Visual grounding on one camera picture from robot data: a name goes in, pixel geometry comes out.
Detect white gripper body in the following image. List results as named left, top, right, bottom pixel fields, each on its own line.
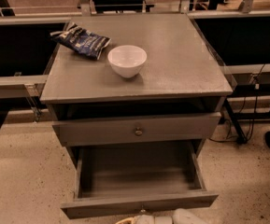
left=135, top=215, right=155, bottom=224

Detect cream ribbed gripper finger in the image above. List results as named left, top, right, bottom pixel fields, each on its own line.
left=115, top=216, right=138, bottom=224

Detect grey drawer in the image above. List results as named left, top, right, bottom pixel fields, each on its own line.
left=52, top=112, right=221, bottom=147
left=61, top=141, right=218, bottom=219

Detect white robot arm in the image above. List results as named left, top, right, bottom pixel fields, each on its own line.
left=115, top=208, right=208, bottom=224

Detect grey wooden drawer cabinet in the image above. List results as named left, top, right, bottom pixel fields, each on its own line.
left=40, top=13, right=234, bottom=170

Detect grey top drawer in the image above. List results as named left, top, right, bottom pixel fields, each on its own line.
left=52, top=112, right=221, bottom=147

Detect white ceramic bowl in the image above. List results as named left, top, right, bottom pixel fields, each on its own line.
left=107, top=45, right=147, bottom=78

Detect dark blue chip bag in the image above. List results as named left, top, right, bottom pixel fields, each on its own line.
left=50, top=23, right=111, bottom=60

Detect black cables on floor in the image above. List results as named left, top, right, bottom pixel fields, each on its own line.
left=208, top=63, right=268, bottom=145

